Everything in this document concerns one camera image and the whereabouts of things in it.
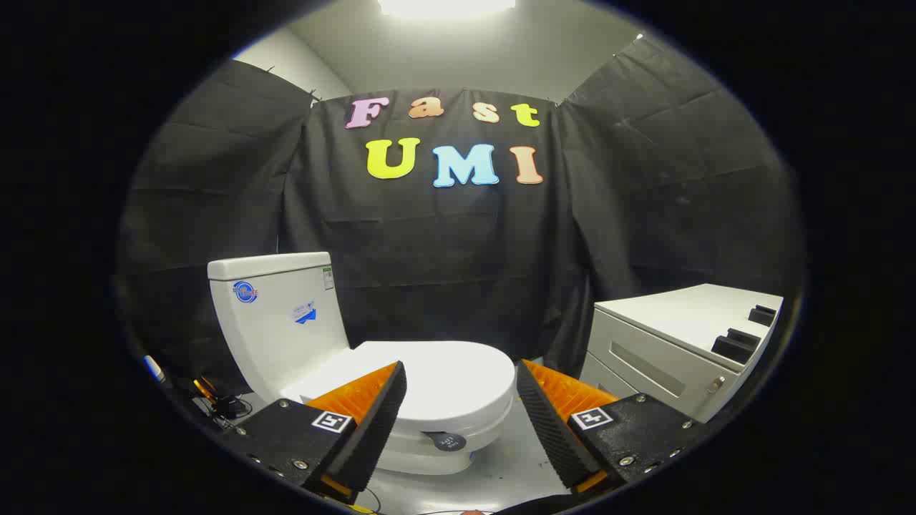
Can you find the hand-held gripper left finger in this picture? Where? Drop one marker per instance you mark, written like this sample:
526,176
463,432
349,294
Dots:
376,429

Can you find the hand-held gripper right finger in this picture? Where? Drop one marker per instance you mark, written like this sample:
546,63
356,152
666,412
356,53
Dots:
554,436

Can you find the white toilet lid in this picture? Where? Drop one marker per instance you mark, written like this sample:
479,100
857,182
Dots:
458,379

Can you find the white toilet with tank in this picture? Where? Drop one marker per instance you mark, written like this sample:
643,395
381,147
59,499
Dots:
279,336

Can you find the white drawer cabinet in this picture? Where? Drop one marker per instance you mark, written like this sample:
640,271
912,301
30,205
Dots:
665,357

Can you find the orange tool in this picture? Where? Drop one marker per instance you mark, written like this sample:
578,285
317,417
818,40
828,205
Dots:
205,388

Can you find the black backdrop cloth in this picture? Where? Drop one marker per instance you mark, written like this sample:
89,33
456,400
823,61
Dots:
444,257

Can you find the large black block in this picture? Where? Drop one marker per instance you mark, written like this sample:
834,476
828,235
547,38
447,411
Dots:
736,346

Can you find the white rounded object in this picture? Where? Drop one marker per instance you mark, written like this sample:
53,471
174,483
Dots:
154,369

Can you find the small black block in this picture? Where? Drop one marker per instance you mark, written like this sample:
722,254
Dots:
763,315

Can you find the ceiling light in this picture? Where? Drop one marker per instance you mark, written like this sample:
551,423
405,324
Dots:
447,6

